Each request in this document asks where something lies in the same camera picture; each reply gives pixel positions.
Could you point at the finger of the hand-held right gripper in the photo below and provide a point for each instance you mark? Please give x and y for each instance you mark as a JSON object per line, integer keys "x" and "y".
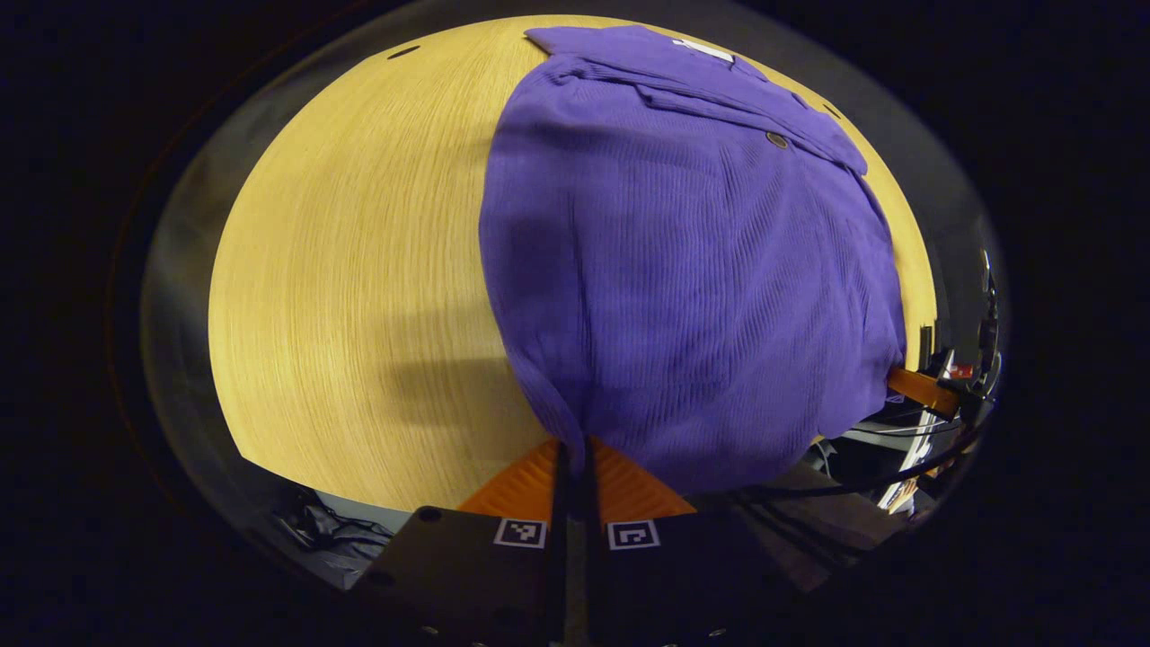
{"x": 921, "y": 388}

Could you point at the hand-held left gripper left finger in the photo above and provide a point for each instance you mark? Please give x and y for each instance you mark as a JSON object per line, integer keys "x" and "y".
{"x": 562, "y": 503}

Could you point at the purple collared shirt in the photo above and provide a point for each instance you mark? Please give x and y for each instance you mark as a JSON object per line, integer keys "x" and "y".
{"x": 683, "y": 296}

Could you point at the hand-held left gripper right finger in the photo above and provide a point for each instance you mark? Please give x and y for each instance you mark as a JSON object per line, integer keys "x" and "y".
{"x": 588, "y": 503}

